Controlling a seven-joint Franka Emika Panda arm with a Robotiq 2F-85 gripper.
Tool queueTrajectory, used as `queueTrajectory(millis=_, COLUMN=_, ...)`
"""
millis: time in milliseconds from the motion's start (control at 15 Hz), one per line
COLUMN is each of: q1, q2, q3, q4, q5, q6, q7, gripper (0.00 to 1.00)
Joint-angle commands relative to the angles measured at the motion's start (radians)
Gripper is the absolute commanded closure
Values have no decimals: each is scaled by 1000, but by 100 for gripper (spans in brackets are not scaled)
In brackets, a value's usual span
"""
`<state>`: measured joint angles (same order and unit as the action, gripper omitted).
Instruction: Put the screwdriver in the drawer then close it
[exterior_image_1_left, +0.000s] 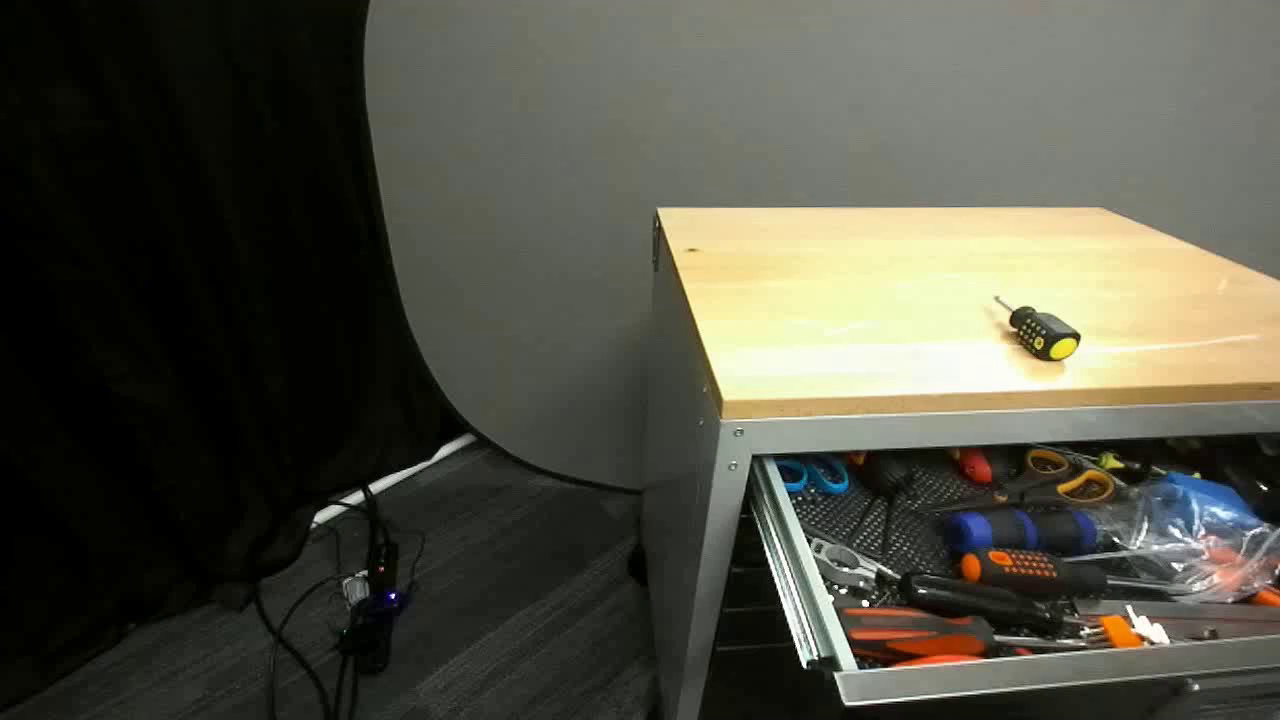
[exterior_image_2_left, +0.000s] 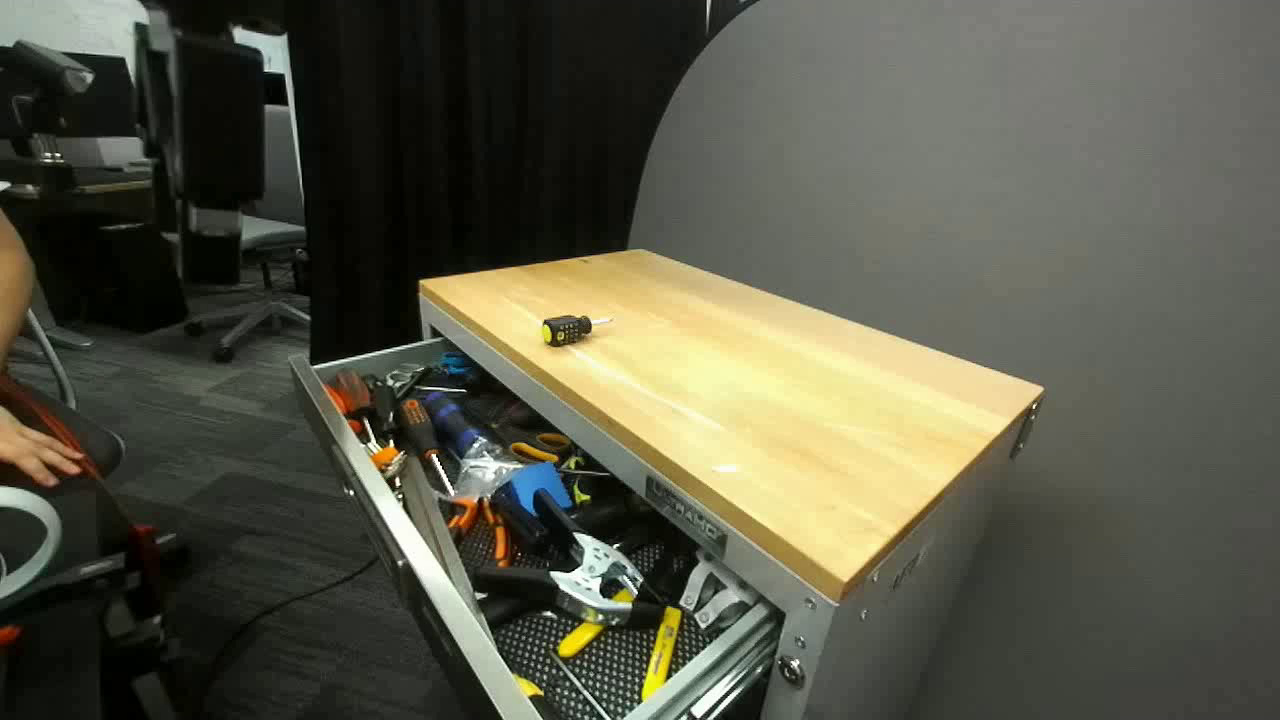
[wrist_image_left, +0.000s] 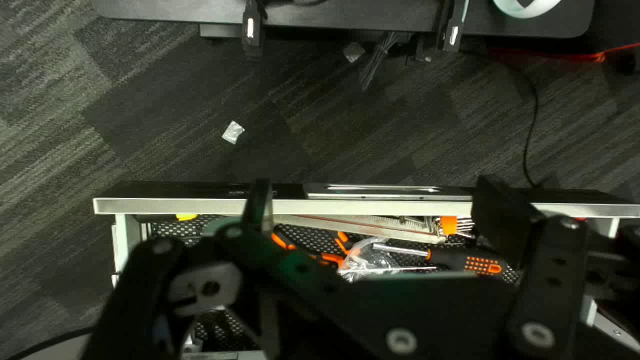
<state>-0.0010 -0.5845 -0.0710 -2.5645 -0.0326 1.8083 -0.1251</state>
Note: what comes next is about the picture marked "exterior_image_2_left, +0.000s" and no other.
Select orange black handled screwdriver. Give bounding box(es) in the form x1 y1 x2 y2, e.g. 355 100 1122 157
400 398 452 494

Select person's bare hand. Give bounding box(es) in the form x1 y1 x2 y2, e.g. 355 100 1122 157
0 407 82 490

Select black stubby screwdriver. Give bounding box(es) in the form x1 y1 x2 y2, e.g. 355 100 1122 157
538 318 595 350

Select black curtain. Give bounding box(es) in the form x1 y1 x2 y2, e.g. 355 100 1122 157
284 0 755 360

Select dark desk with equipment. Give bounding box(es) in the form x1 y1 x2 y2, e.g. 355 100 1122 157
0 40 189 334

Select grey office chair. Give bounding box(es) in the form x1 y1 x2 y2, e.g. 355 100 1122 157
168 35 308 366

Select blue handled screwdriver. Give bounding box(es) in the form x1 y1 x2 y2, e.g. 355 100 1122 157
424 391 498 464

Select open grey metal drawer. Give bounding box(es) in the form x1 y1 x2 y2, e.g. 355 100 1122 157
291 341 779 720

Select yellow handled pliers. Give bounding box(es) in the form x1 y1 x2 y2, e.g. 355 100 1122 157
550 604 684 705

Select grey metal tool cabinet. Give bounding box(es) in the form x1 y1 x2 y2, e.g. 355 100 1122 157
419 250 1040 720

